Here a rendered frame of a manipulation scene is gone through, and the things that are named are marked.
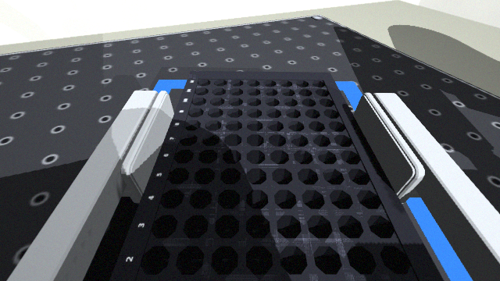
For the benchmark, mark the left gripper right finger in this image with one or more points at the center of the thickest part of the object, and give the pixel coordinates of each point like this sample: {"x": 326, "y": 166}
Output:
{"x": 416, "y": 165}

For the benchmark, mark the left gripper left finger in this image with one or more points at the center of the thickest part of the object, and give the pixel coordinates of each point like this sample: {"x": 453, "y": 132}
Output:
{"x": 120, "y": 166}

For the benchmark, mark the black perforated breadboard plate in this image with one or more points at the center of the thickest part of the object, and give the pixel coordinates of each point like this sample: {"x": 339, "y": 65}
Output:
{"x": 56, "y": 104}

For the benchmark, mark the blue tape outline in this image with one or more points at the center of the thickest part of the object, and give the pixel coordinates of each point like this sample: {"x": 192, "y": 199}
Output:
{"x": 437, "y": 240}

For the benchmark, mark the black well plate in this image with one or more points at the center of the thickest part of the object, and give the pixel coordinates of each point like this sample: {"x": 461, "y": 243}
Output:
{"x": 267, "y": 176}

